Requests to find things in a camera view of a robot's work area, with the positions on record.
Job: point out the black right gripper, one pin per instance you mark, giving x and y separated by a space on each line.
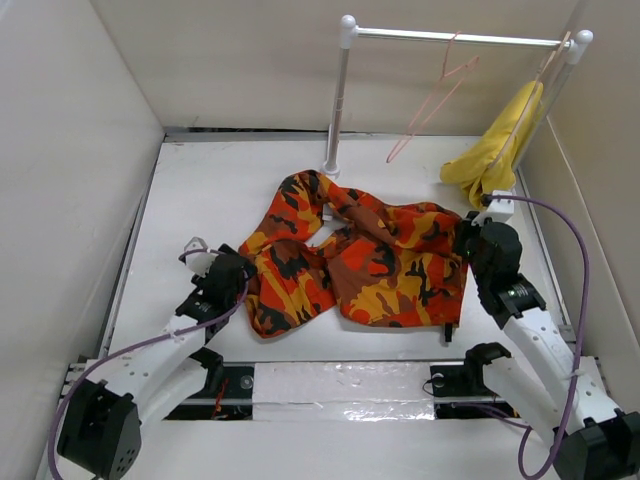
465 227

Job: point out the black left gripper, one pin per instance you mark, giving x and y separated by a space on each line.
247 271

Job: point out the orange camouflage trousers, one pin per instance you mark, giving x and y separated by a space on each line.
321 245

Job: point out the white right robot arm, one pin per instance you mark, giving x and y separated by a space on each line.
587 434

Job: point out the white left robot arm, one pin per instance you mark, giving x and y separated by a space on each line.
100 423

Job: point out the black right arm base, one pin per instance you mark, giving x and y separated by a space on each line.
457 397

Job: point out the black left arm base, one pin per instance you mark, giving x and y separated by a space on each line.
232 401

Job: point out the wooden hanger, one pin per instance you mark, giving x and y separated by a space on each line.
541 71

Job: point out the yellow garment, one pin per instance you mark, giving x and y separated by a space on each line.
469 171

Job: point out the white clothes rack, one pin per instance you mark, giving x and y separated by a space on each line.
553 81

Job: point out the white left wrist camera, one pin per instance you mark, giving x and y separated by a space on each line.
197 256

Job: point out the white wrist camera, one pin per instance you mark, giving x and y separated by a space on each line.
197 256
498 208

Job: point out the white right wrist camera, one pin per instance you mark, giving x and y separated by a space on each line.
498 208

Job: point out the aluminium frame rail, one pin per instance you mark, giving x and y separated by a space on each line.
73 372

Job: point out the pink wire hanger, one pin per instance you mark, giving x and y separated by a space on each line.
447 84

